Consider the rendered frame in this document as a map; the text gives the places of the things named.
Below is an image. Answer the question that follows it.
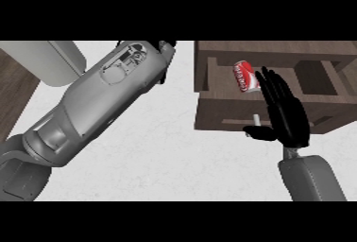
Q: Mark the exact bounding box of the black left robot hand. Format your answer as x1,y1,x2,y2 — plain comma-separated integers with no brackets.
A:
157,40,178,51

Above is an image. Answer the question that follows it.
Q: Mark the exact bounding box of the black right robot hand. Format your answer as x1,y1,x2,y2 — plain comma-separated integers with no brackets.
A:
241,65,312,149

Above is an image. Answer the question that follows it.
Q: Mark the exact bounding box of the brown wooden drawer front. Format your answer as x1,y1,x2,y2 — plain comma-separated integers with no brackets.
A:
193,90,357,135

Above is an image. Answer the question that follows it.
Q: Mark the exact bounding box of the brown wooden drawer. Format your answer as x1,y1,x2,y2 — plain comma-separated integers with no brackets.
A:
193,56,357,135
193,90,357,135

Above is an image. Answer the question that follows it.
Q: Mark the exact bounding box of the red soda can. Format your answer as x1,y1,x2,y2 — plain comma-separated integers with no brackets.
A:
231,60,262,95

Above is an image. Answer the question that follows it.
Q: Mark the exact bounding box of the brown wooden cabinet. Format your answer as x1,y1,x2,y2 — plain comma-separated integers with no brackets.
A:
193,40,357,105

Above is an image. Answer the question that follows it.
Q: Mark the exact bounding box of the white drawer handle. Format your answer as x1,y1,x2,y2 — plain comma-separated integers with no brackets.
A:
250,113,263,128

